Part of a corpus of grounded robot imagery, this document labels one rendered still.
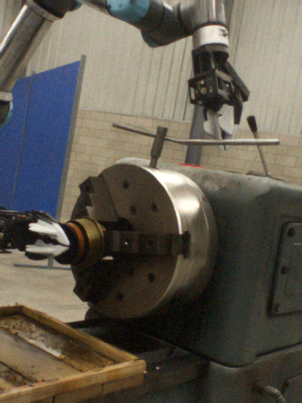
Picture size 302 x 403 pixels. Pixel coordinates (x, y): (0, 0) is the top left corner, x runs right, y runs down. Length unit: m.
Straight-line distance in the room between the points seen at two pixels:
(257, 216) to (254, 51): 10.69
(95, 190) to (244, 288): 0.36
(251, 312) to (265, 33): 10.76
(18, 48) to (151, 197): 0.68
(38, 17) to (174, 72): 10.69
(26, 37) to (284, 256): 0.88
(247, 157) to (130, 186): 10.23
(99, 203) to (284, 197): 0.38
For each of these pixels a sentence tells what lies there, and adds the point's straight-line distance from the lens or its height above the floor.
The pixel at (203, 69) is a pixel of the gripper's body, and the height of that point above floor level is 1.45.
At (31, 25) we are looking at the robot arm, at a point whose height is 1.55.
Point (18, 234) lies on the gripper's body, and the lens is 1.01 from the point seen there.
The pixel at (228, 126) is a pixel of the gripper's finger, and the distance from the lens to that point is 1.14.
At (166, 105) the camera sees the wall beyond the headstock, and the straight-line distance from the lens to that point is 12.09.
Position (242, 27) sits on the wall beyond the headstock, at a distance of 11.91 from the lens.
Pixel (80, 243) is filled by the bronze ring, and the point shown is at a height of 1.08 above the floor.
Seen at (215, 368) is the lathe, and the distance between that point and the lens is 1.16.
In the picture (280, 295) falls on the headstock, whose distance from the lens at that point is 1.27.
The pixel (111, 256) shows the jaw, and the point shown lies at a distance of 1.10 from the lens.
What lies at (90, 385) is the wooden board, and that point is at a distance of 0.89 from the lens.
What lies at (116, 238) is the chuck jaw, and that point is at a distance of 1.01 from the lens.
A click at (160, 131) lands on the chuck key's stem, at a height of 1.31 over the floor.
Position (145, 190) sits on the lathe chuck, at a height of 1.19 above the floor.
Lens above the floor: 1.23
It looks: 3 degrees down
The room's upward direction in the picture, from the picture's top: 10 degrees clockwise
